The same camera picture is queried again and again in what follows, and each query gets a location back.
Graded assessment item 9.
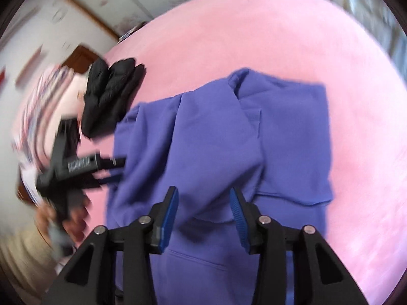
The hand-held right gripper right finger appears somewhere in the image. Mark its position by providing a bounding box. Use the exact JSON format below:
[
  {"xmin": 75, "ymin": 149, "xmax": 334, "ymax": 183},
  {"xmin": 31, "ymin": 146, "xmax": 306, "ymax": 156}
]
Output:
[{"xmin": 229, "ymin": 187, "xmax": 366, "ymax": 305}]

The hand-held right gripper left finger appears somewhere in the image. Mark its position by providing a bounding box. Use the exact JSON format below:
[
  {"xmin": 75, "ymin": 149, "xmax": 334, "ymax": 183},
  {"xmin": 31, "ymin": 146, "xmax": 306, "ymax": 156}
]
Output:
[{"xmin": 41, "ymin": 186, "xmax": 179, "ymax": 305}]

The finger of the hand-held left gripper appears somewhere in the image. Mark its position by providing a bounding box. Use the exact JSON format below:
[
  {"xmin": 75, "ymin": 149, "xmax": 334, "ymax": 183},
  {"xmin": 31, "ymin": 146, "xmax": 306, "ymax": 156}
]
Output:
[
  {"xmin": 98, "ymin": 156, "xmax": 127, "ymax": 170},
  {"xmin": 93, "ymin": 172, "xmax": 123, "ymax": 188}
]

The purple zip hoodie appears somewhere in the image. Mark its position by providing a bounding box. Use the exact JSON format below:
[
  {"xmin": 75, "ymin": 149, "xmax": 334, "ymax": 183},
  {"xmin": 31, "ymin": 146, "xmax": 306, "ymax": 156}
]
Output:
[{"xmin": 106, "ymin": 67, "xmax": 334, "ymax": 305}]

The person's left forearm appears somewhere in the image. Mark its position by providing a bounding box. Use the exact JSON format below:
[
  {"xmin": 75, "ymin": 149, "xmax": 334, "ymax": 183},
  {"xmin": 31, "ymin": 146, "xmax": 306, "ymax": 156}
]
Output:
[{"xmin": 0, "ymin": 222, "xmax": 66, "ymax": 296}]

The person's left hand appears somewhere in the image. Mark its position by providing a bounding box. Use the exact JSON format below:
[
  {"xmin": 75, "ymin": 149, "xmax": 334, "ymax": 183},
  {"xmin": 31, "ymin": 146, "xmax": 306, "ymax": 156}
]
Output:
[{"xmin": 34, "ymin": 203, "xmax": 92, "ymax": 246}]

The folded black padded jacket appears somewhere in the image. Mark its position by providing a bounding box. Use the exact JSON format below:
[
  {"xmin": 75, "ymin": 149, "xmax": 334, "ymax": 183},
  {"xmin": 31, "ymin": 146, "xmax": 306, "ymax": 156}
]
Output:
[{"xmin": 81, "ymin": 58, "xmax": 146, "ymax": 139}]

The folded pastel striped quilt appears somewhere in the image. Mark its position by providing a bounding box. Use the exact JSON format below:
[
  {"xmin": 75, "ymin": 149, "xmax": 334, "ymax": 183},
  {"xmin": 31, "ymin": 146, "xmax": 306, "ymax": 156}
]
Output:
[{"xmin": 13, "ymin": 64, "xmax": 80, "ymax": 169}]

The wooden headboard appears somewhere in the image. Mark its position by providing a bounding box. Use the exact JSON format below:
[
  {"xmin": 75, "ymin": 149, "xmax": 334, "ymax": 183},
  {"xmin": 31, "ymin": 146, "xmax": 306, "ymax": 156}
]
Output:
[{"xmin": 62, "ymin": 45, "xmax": 100, "ymax": 74}]

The wooden nightstand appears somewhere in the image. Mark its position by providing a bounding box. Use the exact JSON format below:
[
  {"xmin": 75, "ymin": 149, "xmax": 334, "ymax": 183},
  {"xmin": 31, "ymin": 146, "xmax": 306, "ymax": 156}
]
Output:
[{"xmin": 117, "ymin": 22, "xmax": 147, "ymax": 44}]

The bed with pink sheet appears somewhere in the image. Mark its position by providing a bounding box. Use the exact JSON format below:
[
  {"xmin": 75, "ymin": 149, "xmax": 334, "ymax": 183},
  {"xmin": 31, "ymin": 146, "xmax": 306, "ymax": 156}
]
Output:
[{"xmin": 73, "ymin": 0, "xmax": 405, "ymax": 305}]

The pink wall shelf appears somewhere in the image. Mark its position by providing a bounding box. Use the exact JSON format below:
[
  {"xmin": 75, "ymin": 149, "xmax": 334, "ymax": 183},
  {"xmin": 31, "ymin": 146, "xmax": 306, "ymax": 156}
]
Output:
[{"xmin": 15, "ymin": 46, "xmax": 44, "ymax": 85}]

